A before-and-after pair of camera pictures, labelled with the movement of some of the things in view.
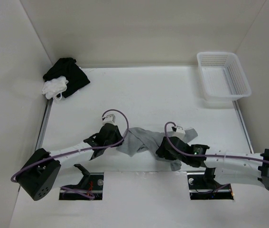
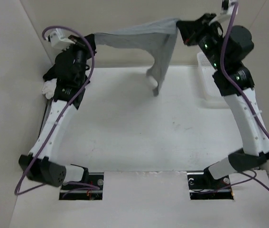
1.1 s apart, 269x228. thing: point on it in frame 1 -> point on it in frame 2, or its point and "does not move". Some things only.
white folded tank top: (53, 87) does not move
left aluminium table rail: (43, 125) does not move
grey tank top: (136, 140) -> (158, 37)
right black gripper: (162, 151) -> (190, 33)
